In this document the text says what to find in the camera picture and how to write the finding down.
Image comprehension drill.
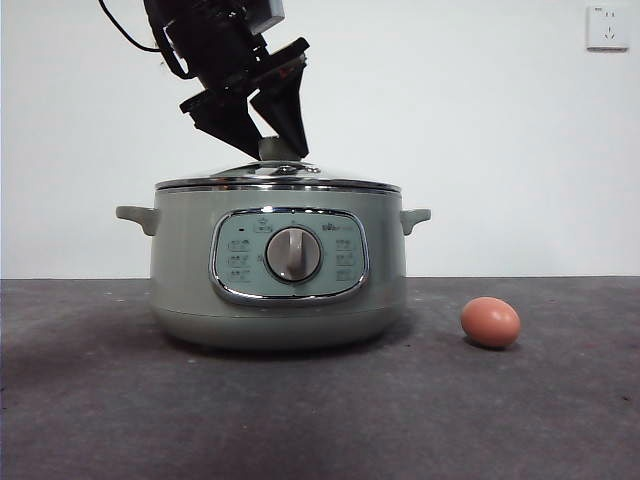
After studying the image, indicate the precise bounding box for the white wall socket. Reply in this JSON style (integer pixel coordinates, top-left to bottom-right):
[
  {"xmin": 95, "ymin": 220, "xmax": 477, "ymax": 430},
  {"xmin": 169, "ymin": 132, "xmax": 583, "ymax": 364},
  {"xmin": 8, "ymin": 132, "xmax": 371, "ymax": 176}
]
[{"xmin": 585, "ymin": 5, "xmax": 631, "ymax": 53}]

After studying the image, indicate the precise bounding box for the glass lid with green knob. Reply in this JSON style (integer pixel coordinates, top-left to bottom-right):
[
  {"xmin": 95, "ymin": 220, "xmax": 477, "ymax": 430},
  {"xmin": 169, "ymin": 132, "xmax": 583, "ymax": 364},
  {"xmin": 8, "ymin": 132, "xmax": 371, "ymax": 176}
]
[{"xmin": 154, "ymin": 135, "xmax": 402, "ymax": 194}]

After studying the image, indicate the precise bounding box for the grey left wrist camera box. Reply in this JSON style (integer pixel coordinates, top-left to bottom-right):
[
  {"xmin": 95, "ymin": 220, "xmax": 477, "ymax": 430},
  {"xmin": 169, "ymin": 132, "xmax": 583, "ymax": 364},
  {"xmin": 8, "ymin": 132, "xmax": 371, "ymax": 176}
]
[{"xmin": 247, "ymin": 0, "xmax": 287, "ymax": 36}]

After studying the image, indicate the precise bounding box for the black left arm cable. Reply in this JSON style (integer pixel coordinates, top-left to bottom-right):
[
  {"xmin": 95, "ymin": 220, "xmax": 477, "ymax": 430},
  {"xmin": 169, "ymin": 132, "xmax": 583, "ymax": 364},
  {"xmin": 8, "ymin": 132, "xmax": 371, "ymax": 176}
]
[{"xmin": 98, "ymin": 0, "xmax": 194, "ymax": 80}]

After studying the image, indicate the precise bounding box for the sage green electric pot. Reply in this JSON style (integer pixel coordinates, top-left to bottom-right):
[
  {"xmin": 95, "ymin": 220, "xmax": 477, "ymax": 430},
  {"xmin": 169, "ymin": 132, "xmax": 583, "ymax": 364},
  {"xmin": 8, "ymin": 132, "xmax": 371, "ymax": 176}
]
[{"xmin": 115, "ymin": 191, "xmax": 432, "ymax": 352}]

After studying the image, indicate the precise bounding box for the brown egg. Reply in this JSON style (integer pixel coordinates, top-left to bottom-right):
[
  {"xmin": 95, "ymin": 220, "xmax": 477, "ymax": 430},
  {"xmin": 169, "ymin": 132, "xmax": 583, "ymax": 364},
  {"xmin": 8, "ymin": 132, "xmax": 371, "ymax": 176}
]
[{"xmin": 460, "ymin": 296, "xmax": 523, "ymax": 350}]

